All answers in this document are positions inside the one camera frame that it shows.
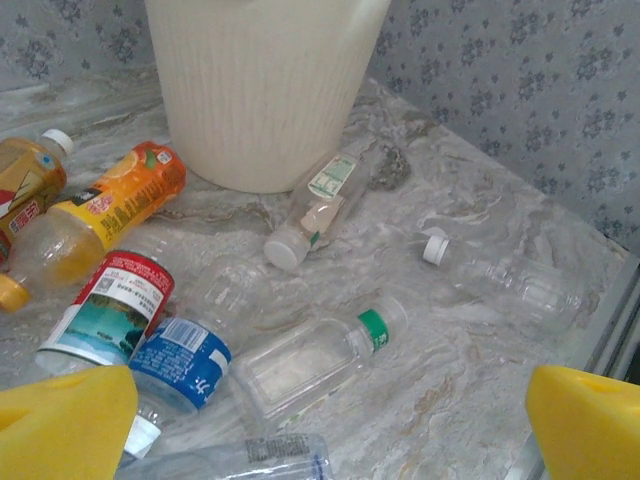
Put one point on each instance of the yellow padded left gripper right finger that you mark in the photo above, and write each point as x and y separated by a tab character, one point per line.
590	430

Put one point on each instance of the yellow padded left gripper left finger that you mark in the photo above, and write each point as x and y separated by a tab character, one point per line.
60	425

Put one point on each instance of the clear bottle red scenic label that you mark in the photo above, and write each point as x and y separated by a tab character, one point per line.
110	305

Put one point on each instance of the clear bottle blue label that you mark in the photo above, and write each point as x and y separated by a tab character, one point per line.
182	365

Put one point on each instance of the clear bottle white cap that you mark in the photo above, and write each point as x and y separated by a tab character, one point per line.
515	285

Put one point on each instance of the clear bottle blue cap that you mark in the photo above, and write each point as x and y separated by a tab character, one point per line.
250	457

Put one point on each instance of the orange juice bottle orange label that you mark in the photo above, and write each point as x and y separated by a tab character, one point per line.
115	200

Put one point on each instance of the tea bottle red yellow label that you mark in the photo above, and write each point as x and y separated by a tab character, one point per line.
25	180

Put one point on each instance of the square clear bottle green band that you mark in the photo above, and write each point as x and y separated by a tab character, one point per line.
310	360

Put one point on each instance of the clear bottle white green label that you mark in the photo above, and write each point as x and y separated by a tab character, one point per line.
325	200

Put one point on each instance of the cream plastic bin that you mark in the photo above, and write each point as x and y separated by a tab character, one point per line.
260	90

